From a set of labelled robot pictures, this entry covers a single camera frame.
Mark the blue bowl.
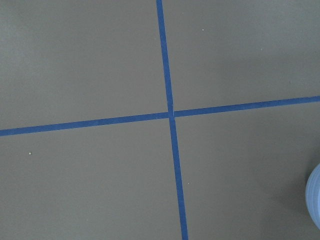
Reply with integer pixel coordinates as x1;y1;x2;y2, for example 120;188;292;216
305;164;320;229

